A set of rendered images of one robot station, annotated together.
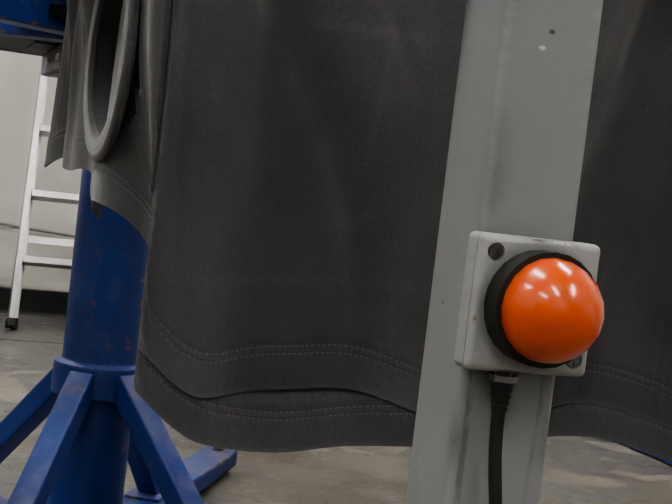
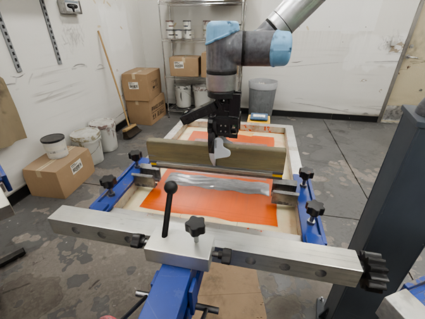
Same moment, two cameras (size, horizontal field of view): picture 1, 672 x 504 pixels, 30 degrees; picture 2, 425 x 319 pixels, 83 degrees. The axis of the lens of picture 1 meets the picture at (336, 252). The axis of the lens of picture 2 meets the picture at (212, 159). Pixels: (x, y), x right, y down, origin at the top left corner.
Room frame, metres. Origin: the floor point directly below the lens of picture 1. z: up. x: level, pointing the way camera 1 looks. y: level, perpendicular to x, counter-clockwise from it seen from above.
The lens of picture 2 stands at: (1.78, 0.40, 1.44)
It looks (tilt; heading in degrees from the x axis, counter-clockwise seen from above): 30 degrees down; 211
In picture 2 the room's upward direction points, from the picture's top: straight up
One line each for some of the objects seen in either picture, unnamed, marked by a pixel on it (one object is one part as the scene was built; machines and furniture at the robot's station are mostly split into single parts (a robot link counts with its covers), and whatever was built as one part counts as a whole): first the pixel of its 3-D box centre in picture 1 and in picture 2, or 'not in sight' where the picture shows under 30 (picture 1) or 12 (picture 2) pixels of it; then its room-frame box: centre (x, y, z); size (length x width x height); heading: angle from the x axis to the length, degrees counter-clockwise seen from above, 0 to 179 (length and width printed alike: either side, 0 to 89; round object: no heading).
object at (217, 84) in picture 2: not in sight; (221, 82); (1.24, 0.10, 1.31); 0.08 x 0.08 x 0.05
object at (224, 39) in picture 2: not in sight; (223, 47); (1.24, 0.10, 1.39); 0.09 x 0.08 x 0.11; 116
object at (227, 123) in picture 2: not in sight; (223, 113); (1.24, 0.11, 1.23); 0.09 x 0.08 x 0.12; 110
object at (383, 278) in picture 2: not in sight; (363, 269); (1.36, 0.50, 1.02); 0.07 x 0.06 x 0.07; 20
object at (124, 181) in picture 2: not in sight; (127, 186); (1.38, -0.17, 0.98); 0.30 x 0.05 x 0.07; 20
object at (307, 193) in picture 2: not in sight; (304, 209); (1.19, 0.35, 0.98); 0.30 x 0.05 x 0.07; 20
